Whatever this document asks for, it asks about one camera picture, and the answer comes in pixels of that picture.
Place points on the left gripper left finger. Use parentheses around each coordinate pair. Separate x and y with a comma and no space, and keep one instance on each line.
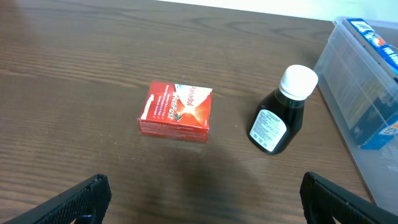
(87,202)

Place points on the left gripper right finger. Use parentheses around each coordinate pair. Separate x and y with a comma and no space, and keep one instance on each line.
(324,202)

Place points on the dark bottle white cap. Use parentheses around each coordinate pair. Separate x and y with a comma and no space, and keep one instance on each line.
(279,116)

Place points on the blue medicine box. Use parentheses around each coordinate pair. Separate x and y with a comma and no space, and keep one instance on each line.
(378,125)

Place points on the red Panadol box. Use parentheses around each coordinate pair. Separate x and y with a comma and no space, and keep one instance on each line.
(178,111)

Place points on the clear plastic container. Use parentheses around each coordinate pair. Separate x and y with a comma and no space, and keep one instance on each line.
(341,67)

